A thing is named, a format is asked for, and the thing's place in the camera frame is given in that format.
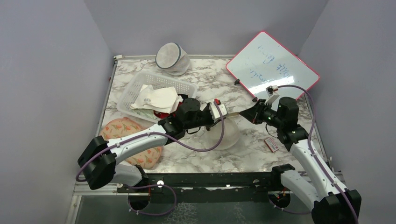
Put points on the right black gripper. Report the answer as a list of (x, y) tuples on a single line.
[(254, 114)]

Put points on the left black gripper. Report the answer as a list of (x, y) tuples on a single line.
[(207, 108)]

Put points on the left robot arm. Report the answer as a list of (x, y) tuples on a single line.
[(99, 163)]

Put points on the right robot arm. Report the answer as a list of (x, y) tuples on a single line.
[(329, 200)]

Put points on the round mesh laundry bag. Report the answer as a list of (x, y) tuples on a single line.
[(172, 59)]

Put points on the small red box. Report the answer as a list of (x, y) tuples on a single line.
[(271, 144)]

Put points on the white cloth in basket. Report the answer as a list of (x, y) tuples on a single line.
[(164, 100)]

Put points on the pink framed whiteboard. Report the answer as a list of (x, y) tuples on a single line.
[(265, 62)]

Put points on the white plastic basket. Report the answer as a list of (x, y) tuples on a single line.
[(157, 81)]

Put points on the floral orange cushion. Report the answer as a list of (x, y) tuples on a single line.
[(122, 127)]

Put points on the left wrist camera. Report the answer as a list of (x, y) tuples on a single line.
[(217, 111)]

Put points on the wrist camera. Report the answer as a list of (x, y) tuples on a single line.
[(272, 94), (217, 111)]

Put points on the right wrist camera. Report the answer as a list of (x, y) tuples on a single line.
[(272, 94)]

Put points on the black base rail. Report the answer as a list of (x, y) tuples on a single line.
[(206, 187)]

